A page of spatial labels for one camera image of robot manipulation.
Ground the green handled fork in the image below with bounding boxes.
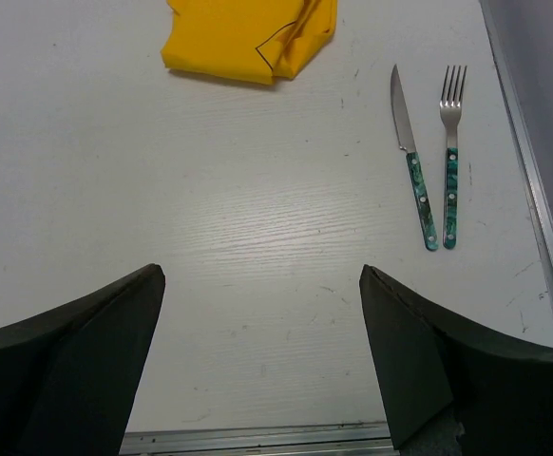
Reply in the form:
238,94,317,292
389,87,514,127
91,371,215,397
439,65,467,250

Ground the yellow pikachu cloth mat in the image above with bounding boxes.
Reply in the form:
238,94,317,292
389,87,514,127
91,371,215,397
161,0,338,86

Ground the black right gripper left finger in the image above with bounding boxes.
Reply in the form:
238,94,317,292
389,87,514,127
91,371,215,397
0,264,165,455

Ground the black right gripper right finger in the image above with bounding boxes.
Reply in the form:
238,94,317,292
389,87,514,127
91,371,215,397
359,266,553,455

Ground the green handled steak knife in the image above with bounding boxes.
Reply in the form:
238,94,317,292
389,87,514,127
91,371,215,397
390,65,439,252

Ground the aluminium table edge rail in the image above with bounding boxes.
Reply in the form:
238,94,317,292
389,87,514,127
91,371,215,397
122,1,553,455

